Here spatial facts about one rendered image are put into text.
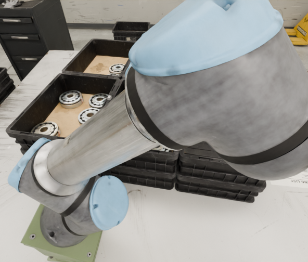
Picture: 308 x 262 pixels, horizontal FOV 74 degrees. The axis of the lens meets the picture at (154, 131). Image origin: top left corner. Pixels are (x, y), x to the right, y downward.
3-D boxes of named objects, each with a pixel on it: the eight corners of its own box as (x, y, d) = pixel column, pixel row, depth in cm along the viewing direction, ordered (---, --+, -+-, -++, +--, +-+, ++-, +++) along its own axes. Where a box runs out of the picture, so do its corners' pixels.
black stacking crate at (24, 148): (93, 164, 75) (86, 144, 67) (20, 153, 79) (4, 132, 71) (123, 99, 102) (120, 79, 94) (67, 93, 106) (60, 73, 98)
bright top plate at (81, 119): (95, 127, 82) (94, 126, 82) (73, 121, 84) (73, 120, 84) (106, 111, 89) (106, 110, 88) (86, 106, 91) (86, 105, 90)
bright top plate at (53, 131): (52, 141, 77) (51, 140, 76) (26, 140, 77) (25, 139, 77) (62, 122, 84) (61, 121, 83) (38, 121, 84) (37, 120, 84)
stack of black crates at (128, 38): (150, 58, 272) (150, 21, 240) (149, 69, 251) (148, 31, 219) (120, 57, 273) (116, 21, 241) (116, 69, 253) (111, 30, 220)
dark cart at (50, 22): (64, 94, 240) (31, 8, 176) (26, 93, 242) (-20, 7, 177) (79, 68, 282) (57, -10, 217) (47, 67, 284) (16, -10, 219)
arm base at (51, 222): (88, 247, 61) (107, 243, 55) (34, 248, 51) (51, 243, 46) (92, 196, 69) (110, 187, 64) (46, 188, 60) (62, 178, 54)
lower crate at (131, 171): (173, 192, 79) (175, 175, 71) (99, 180, 83) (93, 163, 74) (181, 122, 107) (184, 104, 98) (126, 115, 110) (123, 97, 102)
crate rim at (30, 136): (87, 148, 68) (85, 143, 66) (6, 136, 72) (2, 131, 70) (121, 82, 95) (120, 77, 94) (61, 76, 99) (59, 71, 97)
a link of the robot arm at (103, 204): (93, 244, 53) (127, 236, 45) (48, 219, 48) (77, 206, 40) (110, 202, 62) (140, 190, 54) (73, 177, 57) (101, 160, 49)
